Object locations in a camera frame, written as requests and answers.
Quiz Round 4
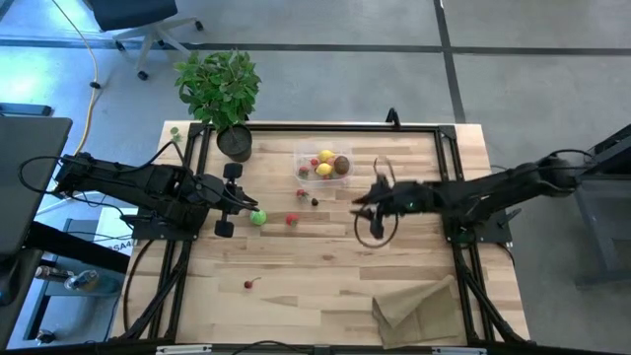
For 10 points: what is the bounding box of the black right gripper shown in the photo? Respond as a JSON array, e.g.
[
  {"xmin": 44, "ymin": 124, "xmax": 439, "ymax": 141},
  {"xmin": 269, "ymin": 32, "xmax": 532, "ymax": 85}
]
[{"xmin": 349, "ymin": 179, "xmax": 435, "ymax": 241}]

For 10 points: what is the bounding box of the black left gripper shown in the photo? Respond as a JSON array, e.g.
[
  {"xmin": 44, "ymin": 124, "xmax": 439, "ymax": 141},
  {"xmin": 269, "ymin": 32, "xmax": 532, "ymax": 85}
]
[{"xmin": 204, "ymin": 162, "xmax": 260, "ymax": 240}]

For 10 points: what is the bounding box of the clear plastic tupperware container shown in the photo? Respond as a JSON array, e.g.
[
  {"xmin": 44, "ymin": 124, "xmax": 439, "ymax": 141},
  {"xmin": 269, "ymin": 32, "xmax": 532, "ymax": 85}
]
[{"xmin": 293, "ymin": 141, "xmax": 355, "ymax": 190}]

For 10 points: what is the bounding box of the green potted plant black pot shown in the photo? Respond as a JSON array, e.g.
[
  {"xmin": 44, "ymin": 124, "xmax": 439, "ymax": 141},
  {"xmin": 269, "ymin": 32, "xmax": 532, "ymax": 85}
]
[{"xmin": 173, "ymin": 48, "xmax": 262, "ymax": 164}]

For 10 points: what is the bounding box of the tan folded cloth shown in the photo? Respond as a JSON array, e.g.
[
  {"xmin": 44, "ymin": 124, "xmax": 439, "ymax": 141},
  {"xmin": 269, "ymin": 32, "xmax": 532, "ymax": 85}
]
[{"xmin": 372, "ymin": 274, "xmax": 467, "ymax": 350}]

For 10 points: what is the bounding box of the white printed sign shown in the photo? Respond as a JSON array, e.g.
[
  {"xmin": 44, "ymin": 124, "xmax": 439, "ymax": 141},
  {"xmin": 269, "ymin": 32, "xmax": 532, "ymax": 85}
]
[{"xmin": 92, "ymin": 206, "xmax": 140, "ymax": 257}]

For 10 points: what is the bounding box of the clear water bottle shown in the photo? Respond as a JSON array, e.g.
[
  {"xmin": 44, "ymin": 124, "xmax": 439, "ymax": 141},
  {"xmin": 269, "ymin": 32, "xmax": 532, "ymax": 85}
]
[{"xmin": 62, "ymin": 268, "xmax": 101, "ymax": 292}]

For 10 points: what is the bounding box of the brown bottle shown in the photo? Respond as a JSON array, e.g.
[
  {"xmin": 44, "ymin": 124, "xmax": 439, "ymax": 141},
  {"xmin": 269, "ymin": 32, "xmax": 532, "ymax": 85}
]
[{"xmin": 33, "ymin": 264, "xmax": 68, "ymax": 283}]

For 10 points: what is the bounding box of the dark grey desk top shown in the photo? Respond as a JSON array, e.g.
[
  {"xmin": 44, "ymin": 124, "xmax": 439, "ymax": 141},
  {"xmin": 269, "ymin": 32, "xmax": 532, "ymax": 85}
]
[{"xmin": 0, "ymin": 115, "xmax": 74, "ymax": 257}]

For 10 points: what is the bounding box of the office chair with white base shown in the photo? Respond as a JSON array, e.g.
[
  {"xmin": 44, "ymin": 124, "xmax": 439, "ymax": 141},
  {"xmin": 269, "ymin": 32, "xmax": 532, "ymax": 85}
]
[{"xmin": 88, "ymin": 0, "xmax": 205, "ymax": 82}]

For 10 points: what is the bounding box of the dark side table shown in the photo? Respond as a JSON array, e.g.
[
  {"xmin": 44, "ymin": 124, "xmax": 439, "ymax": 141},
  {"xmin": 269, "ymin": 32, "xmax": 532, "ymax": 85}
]
[{"xmin": 571, "ymin": 122, "xmax": 631, "ymax": 290}]

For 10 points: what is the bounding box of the black flat device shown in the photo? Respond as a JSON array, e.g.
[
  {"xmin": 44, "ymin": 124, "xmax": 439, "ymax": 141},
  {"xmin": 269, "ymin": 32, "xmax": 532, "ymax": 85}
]
[{"xmin": 0, "ymin": 102, "xmax": 53, "ymax": 118}]

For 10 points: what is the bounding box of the black right gripper cable loop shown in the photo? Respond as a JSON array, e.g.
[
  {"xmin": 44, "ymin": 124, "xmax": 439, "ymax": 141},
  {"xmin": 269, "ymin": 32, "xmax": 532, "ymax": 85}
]
[{"xmin": 353, "ymin": 156, "xmax": 399, "ymax": 249}]

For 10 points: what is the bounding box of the black aluminium table frame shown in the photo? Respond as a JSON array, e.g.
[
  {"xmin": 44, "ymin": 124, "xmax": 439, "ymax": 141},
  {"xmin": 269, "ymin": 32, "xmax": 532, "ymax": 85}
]
[{"xmin": 110, "ymin": 120, "xmax": 531, "ymax": 346}]

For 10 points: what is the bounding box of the black table-edge cable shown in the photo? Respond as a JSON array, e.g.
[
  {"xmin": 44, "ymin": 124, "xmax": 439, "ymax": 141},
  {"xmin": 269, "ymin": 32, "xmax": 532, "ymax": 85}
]
[{"xmin": 230, "ymin": 338, "xmax": 310, "ymax": 355}]

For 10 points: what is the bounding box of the black curved cable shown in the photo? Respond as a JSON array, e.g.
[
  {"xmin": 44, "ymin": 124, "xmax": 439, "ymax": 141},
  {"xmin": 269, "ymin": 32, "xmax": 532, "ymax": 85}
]
[{"xmin": 122, "ymin": 239, "xmax": 155, "ymax": 332}]

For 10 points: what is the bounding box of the silver metal bracket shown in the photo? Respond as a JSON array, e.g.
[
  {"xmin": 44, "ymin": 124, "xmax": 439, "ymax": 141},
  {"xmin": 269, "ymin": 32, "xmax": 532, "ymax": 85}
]
[
  {"xmin": 155, "ymin": 344, "xmax": 213, "ymax": 355},
  {"xmin": 431, "ymin": 346, "xmax": 489, "ymax": 355}
]

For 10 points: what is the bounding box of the yellow floor cable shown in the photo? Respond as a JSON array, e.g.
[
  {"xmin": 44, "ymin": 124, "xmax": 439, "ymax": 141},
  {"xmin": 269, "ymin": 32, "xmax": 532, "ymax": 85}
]
[{"xmin": 50, "ymin": 0, "xmax": 100, "ymax": 155}]

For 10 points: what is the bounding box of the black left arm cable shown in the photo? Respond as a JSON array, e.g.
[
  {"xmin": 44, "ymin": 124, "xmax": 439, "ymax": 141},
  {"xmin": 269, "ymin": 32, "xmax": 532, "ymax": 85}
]
[{"xmin": 17, "ymin": 155, "xmax": 68, "ymax": 198}]

